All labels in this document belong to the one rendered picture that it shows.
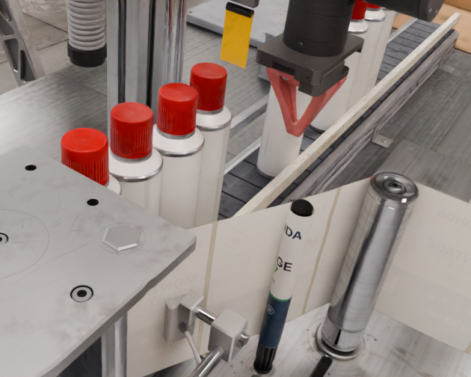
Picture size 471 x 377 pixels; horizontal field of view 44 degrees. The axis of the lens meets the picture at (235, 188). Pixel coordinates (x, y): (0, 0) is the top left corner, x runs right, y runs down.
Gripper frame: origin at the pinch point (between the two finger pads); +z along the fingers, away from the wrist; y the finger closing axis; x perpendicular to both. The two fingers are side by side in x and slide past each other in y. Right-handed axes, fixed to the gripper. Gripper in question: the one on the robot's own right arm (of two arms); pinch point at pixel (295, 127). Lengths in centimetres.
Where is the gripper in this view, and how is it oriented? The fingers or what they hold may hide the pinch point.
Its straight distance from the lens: 60.2
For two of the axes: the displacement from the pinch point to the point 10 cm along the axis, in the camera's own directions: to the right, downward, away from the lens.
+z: -1.2, 7.9, 6.0
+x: -8.3, -4.1, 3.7
